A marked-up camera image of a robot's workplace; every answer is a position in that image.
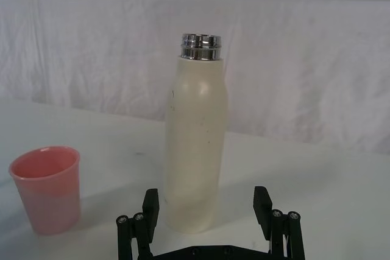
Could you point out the white table cloth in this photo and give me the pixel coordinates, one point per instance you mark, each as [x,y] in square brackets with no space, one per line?
[91,59]

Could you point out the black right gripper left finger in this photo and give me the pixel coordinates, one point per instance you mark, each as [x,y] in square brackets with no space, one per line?
[150,211]

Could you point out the pink plastic cup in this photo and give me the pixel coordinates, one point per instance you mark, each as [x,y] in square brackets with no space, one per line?
[48,193]

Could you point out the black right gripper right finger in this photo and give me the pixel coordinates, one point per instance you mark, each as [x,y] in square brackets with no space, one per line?
[262,208]

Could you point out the cream vacuum bottle steel neck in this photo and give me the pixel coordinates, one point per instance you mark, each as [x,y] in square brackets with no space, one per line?
[195,138]

